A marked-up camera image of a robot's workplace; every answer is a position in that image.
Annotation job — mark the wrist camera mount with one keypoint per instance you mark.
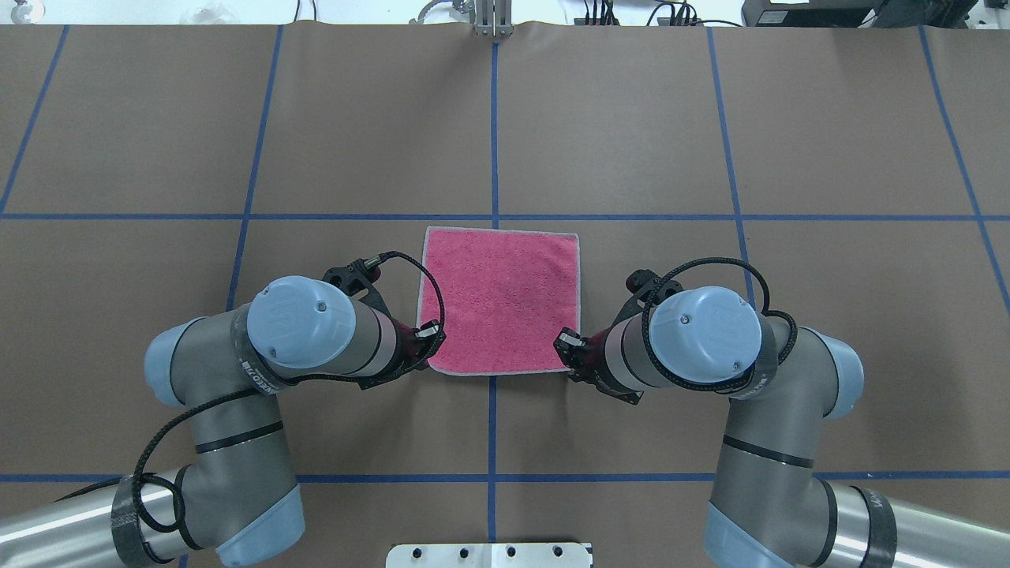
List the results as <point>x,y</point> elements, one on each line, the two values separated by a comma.
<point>357,280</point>
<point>647,288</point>

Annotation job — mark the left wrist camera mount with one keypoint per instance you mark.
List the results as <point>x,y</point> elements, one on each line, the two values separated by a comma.
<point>357,280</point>

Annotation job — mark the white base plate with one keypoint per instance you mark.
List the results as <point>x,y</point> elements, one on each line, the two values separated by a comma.
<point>523,554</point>

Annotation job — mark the aluminium frame post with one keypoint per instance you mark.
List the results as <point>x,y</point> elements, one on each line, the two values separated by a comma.
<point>492,18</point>

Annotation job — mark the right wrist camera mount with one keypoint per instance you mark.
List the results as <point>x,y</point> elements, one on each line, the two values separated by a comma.
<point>647,288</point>

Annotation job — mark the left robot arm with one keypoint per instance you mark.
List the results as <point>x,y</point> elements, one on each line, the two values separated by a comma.
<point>220,476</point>

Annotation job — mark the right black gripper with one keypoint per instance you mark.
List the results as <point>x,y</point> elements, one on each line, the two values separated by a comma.
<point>590,353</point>

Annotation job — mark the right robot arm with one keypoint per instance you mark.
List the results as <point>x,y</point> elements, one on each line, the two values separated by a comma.
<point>767,508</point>

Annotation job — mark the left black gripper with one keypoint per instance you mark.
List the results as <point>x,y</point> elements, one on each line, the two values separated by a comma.
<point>408,345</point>

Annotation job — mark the pink and grey towel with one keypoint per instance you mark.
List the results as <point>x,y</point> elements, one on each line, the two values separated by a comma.
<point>505,295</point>

